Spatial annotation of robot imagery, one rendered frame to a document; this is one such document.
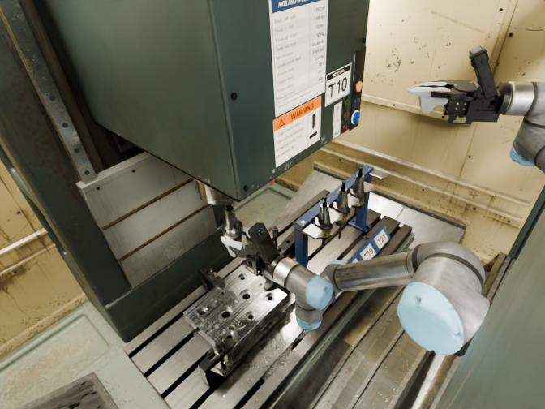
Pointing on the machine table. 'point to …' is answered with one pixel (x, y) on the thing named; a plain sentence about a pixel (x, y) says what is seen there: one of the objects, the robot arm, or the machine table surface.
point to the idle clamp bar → (287, 244)
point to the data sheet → (298, 50)
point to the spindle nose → (211, 195)
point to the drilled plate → (266, 312)
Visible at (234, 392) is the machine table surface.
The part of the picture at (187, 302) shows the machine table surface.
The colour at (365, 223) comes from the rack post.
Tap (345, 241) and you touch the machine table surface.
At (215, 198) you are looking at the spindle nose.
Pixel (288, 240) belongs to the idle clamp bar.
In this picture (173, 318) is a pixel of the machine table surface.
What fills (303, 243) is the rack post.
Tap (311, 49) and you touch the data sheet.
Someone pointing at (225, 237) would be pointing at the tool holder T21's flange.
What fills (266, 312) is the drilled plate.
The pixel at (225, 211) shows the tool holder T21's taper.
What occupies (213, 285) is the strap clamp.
